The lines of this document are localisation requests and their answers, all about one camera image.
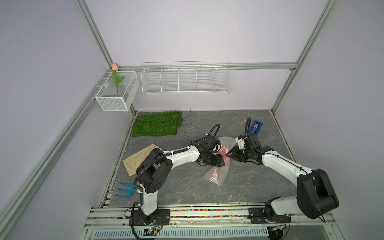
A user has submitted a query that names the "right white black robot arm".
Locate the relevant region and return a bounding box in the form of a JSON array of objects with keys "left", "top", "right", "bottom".
[{"left": 227, "top": 118, "right": 340, "bottom": 223}]

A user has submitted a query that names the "pink artificial tulip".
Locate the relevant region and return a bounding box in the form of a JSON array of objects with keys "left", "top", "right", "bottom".
[{"left": 112, "top": 63, "right": 125, "bottom": 97}]

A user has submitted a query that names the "blue tape dispenser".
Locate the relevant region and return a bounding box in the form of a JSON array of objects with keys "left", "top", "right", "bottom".
[{"left": 249, "top": 121, "right": 263, "bottom": 135}]

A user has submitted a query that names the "small white mesh basket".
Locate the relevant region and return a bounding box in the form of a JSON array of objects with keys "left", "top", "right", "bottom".
[{"left": 95, "top": 71, "right": 140, "bottom": 112}]

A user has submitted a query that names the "blue yellow garden rake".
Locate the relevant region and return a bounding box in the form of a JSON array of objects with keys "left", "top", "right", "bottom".
[{"left": 115, "top": 182, "right": 142, "bottom": 198}]

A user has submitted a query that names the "pink tape roll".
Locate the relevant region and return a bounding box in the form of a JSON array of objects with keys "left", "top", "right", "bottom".
[{"left": 251, "top": 123, "right": 259, "bottom": 133}]

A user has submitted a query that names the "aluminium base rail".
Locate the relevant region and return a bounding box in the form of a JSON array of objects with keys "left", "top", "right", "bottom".
[{"left": 80, "top": 203, "right": 344, "bottom": 240}]

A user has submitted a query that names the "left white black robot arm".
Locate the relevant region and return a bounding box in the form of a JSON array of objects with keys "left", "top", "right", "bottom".
[{"left": 133, "top": 124, "right": 225, "bottom": 225}]

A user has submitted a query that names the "clear bubble wrap sheet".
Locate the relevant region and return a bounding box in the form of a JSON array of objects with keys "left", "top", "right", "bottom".
[{"left": 202, "top": 136, "right": 238, "bottom": 187}]

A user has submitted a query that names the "green artificial grass mat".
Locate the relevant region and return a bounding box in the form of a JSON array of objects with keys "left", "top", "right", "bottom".
[{"left": 132, "top": 111, "right": 182, "bottom": 137}]

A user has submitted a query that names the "red plastic wine glass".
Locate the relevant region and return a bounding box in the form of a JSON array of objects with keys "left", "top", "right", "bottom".
[{"left": 218, "top": 147, "right": 231, "bottom": 168}]

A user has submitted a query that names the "long white wire basket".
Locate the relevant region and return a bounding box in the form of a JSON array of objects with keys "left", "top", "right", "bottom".
[{"left": 141, "top": 61, "right": 232, "bottom": 95}]

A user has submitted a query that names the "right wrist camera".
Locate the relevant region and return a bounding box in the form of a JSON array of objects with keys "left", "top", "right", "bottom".
[{"left": 235, "top": 135, "right": 246, "bottom": 151}]

